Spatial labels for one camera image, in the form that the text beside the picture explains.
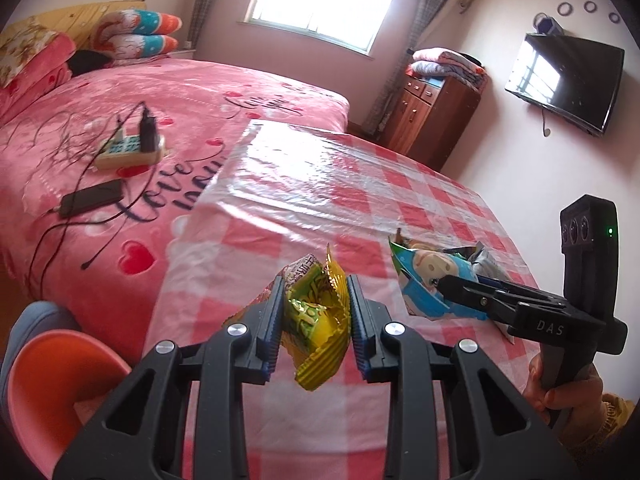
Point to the orange plastic stool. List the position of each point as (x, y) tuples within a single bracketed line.
[(55, 375)]

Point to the grey-blue stool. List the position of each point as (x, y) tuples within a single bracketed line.
[(35, 320)]

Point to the patterned folded blanket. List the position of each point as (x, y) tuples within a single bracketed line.
[(450, 74)]

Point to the black phone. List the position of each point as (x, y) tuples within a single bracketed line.
[(92, 197)]

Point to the person's right forearm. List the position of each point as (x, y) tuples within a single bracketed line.
[(615, 422)]

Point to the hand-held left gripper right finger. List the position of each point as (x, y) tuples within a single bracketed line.
[(357, 325)]

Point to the blue cartoon plastic bag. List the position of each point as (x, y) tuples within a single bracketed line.
[(425, 270)]

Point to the black charger plug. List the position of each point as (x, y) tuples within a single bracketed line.
[(148, 130)]

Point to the yellow snack wrapper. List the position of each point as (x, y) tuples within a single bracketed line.
[(315, 320)]

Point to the small dark blue gadget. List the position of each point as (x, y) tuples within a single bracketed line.
[(547, 24)]

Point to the pink printed bed blanket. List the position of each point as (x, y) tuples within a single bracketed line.
[(200, 90)]

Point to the pink folded blanket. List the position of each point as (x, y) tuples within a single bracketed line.
[(440, 55)]

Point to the person's right hand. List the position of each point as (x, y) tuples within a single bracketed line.
[(585, 410)]

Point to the floral pillow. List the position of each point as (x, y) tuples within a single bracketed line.
[(22, 52)]

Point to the beige power strip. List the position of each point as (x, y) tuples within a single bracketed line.
[(125, 152)]

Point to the teal and orange pillow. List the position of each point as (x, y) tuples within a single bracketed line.
[(145, 22), (145, 47)]

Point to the wooden drawer cabinet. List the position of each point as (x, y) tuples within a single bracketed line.
[(440, 110)]

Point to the window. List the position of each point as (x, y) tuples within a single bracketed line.
[(325, 0)]

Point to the wall-mounted black television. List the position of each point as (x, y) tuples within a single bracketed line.
[(565, 80)]

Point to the grey checkered curtain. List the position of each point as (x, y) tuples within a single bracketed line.
[(410, 35), (202, 5)]

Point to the pink folded quilt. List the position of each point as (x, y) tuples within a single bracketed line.
[(40, 75)]

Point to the red checkered tablecloth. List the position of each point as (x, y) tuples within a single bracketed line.
[(375, 200)]

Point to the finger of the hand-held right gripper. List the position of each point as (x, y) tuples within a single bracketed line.
[(525, 292), (470, 292)]

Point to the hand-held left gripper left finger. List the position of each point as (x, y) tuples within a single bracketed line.
[(272, 330)]

